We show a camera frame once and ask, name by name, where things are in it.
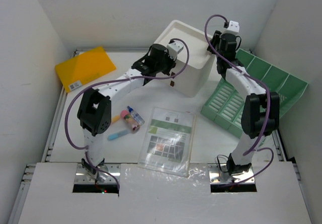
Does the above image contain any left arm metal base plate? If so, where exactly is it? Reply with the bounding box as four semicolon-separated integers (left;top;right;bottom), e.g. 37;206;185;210
74;164;121;184

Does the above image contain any blue highlighter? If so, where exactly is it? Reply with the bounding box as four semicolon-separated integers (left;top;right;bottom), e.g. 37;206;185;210
107;129;130;141

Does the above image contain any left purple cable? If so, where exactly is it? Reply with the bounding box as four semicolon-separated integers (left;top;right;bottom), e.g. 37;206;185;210
64;38;190;192

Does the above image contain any orange pink highlighter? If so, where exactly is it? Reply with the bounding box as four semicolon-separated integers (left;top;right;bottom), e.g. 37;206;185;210
111;115;120;124

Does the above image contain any yellow plastic folder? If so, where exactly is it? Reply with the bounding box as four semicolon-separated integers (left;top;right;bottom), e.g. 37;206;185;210
55;47;116;93

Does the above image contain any green file organizer tray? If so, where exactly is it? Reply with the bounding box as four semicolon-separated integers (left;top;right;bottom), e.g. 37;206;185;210
200;48;309;147

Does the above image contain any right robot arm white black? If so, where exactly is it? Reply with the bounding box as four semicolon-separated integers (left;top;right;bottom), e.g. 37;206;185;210
207;30;280;175

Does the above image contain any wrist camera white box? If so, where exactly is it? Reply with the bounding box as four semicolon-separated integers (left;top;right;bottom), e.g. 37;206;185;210
223;21;239;36
167;39;184;60

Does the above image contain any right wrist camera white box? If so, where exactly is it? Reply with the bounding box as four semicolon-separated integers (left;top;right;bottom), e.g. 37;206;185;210
223;21;239;36

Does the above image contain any clear document folder with paper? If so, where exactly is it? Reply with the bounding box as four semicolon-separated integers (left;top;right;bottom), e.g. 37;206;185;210
137;107;196;178

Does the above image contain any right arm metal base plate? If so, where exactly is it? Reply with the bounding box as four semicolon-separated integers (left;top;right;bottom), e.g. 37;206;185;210
208;164;255;185

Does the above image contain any clear spray bottle blue cap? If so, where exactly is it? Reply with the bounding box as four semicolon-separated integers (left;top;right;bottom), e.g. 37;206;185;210
127;106;145;126

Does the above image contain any black thin cable at base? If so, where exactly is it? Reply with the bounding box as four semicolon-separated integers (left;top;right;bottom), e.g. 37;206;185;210
216;154;230;174

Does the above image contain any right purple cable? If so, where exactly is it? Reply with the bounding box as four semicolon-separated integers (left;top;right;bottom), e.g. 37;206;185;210
204;14;275;187

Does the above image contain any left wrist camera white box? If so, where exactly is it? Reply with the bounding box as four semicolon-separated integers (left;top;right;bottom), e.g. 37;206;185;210
167;39;184;60

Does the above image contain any purple cable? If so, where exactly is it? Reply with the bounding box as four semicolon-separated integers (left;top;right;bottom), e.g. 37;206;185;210
64;38;190;192
204;14;275;187

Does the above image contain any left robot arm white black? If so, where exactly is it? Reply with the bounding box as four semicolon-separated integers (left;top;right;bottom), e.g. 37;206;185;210
77;42;183;168

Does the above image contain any white three-drawer cabinet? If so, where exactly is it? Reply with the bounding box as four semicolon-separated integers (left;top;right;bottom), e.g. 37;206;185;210
155;20;216;97

